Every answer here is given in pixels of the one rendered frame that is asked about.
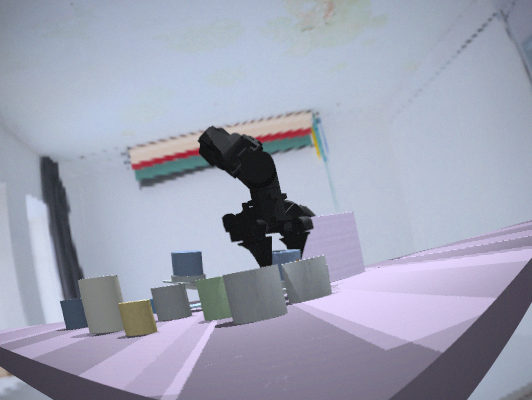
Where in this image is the yellow cylinder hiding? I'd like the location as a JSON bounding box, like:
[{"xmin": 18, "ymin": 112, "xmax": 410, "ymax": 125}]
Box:
[{"xmin": 118, "ymin": 299, "xmax": 157, "ymax": 336}]

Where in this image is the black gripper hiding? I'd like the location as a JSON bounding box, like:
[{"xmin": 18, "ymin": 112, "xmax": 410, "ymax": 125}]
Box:
[{"xmin": 229, "ymin": 188, "xmax": 313, "ymax": 268}]

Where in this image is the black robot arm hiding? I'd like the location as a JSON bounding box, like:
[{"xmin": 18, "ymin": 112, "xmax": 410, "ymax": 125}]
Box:
[{"xmin": 197, "ymin": 126, "xmax": 316, "ymax": 233}]

